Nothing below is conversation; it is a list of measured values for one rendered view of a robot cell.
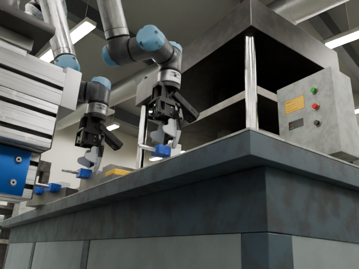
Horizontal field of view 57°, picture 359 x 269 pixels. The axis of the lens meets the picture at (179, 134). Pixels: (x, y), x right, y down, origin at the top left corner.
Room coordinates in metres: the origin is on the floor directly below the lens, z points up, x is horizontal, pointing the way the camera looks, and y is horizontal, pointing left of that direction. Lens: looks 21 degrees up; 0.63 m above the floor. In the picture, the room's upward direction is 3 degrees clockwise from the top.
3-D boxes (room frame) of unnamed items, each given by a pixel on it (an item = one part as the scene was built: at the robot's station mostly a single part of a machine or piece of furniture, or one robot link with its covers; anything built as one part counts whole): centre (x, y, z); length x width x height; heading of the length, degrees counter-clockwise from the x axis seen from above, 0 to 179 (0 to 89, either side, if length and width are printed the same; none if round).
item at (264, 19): (2.19, -0.33, 1.75); 1.30 x 0.84 x 0.61; 34
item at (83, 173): (1.10, 0.33, 0.89); 0.13 x 0.05 x 0.05; 124
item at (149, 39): (0.86, 0.10, 1.25); 0.11 x 0.11 x 0.08; 63
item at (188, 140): (2.22, -0.38, 1.51); 1.10 x 0.70 x 0.05; 34
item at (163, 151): (0.93, 0.06, 0.93); 0.13 x 0.05 x 0.05; 124
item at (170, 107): (0.94, 0.05, 1.09); 0.09 x 0.08 x 0.12; 124
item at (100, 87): (1.11, 0.31, 1.20); 0.09 x 0.08 x 0.11; 100
